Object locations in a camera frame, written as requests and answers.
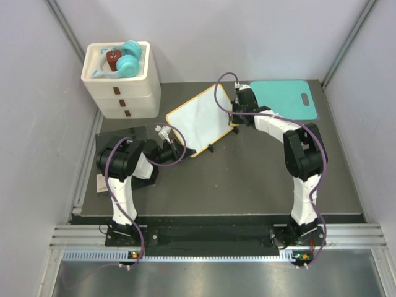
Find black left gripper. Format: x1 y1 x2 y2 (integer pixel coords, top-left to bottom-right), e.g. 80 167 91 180
153 137 196 166

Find yellow framed whiteboard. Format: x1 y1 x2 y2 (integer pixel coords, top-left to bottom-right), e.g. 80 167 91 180
165 84 233 158

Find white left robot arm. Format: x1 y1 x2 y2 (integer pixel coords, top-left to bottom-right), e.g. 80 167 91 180
96 136 196 246

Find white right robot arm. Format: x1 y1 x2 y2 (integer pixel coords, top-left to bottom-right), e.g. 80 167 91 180
229 83 327 245

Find teal cutting board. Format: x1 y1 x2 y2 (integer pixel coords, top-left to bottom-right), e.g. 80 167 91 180
250 80 317 121

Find white drawer storage box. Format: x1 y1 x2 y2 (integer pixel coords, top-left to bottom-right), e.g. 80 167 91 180
81 41 161 119

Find black mat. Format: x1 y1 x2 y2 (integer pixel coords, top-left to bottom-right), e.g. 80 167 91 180
95 126 159 189

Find white paper label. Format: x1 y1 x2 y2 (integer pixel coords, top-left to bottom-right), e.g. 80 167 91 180
96 174 108 193

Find teal headphones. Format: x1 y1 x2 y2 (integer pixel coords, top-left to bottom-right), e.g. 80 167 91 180
91 40 142 79

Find brown cube toy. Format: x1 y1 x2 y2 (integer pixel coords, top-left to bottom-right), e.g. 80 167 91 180
106 49 122 71

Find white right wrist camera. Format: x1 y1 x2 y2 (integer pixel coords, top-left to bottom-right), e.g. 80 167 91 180
235 82 251 91

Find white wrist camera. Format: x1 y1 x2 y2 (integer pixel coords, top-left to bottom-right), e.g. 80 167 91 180
235 82 251 91
153 123 171 143

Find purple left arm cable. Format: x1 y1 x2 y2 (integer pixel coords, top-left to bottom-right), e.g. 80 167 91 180
104 125 186 270

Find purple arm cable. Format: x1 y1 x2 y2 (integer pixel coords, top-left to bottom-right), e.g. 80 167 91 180
104 125 186 270
214 72 329 269

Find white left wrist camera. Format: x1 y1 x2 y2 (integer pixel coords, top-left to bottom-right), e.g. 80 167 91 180
153 123 171 143

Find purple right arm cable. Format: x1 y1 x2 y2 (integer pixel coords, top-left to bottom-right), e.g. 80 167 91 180
214 72 329 269

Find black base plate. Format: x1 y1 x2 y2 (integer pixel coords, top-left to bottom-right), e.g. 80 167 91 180
105 222 325 257

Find grey slotted cable duct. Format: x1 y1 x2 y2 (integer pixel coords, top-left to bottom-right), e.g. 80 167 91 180
62 249 309 264

